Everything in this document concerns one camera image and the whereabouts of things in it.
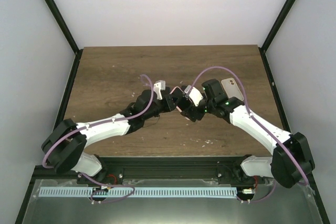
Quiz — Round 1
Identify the black frame post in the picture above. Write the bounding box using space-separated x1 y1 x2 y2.
261 0 312 50
28 0 80 54

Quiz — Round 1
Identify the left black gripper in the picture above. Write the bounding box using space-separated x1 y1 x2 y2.
143 94 181 121

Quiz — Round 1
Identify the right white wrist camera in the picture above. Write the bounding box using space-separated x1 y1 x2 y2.
184 85 204 106

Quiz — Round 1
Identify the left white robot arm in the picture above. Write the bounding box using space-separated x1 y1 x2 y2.
41 88 183 184

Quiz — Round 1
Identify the beige phone case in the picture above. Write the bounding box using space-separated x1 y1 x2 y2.
221 78 244 101

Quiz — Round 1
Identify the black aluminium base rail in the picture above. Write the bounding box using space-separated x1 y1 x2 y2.
34 156 313 186

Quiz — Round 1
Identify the left black frame post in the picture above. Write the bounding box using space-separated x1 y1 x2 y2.
28 0 80 54

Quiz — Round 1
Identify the right black frame post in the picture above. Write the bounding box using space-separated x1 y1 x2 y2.
261 0 312 50

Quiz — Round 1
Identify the phone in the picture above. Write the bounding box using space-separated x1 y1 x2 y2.
170 87 191 121

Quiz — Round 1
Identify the light blue slotted cable duct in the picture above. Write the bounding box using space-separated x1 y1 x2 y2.
38 187 237 198

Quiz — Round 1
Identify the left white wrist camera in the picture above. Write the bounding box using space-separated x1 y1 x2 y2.
153 80 166 100

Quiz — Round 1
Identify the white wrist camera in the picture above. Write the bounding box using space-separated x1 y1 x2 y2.
153 80 166 100
184 85 204 106

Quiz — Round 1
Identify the left black table edge rail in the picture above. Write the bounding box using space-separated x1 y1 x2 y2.
43 49 84 164

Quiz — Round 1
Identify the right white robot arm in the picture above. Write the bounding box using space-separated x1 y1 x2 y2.
177 79 315 188

